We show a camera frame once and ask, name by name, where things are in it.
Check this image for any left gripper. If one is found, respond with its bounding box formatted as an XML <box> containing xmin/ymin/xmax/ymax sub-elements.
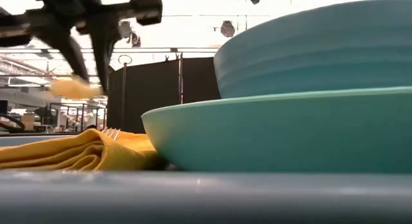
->
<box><xmin>0</xmin><ymin>0</ymin><xmax>164</xmax><ymax>93</ymax></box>

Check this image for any knife with cream handle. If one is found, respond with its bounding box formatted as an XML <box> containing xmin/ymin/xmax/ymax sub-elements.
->
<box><xmin>50</xmin><ymin>75</ymin><xmax>103</xmax><ymax>100</ymax></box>

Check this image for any blue bowl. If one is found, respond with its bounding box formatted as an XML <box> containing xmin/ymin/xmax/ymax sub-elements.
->
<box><xmin>212</xmin><ymin>0</ymin><xmax>412</xmax><ymax>100</ymax></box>

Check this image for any fork with orange handle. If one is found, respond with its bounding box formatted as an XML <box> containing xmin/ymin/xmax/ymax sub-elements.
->
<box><xmin>100</xmin><ymin>127</ymin><xmax>122</xmax><ymax>142</ymax></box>

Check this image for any yellow cloth napkin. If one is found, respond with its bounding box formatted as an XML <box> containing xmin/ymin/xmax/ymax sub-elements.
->
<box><xmin>0</xmin><ymin>128</ymin><xmax>167</xmax><ymax>173</ymax></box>

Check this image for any teal plate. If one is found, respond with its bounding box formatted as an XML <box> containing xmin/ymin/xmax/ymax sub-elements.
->
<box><xmin>140</xmin><ymin>86</ymin><xmax>412</xmax><ymax>174</ymax></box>

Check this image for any round dark hanging lamp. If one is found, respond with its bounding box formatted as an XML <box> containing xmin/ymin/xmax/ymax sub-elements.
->
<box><xmin>220</xmin><ymin>20</ymin><xmax>236</xmax><ymax>39</ymax></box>

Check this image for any dark hanging device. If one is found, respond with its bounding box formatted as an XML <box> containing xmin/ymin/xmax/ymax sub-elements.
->
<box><xmin>118</xmin><ymin>20</ymin><xmax>142</xmax><ymax>48</ymax></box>

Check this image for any background robot rig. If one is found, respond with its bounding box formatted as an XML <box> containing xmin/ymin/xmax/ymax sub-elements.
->
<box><xmin>48</xmin><ymin>101</ymin><xmax>108</xmax><ymax>134</ymax></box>

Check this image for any black partition screen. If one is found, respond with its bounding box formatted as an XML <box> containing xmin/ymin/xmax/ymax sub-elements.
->
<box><xmin>106</xmin><ymin>55</ymin><xmax>222</xmax><ymax>135</ymax></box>

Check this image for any cardboard box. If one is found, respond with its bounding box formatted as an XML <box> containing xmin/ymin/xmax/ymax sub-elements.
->
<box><xmin>19</xmin><ymin>113</ymin><xmax>37</xmax><ymax>132</ymax></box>

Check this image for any black curved object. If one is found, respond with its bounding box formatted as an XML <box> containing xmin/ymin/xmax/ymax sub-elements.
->
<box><xmin>0</xmin><ymin>112</ymin><xmax>26</xmax><ymax>134</ymax></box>

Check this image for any ring on thin pole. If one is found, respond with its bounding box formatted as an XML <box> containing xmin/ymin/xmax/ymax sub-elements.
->
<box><xmin>117</xmin><ymin>53</ymin><xmax>133</xmax><ymax>130</ymax></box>

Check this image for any grey horizontal rail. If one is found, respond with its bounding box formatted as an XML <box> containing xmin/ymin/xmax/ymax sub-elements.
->
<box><xmin>0</xmin><ymin>46</ymin><xmax>220</xmax><ymax>55</ymax></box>

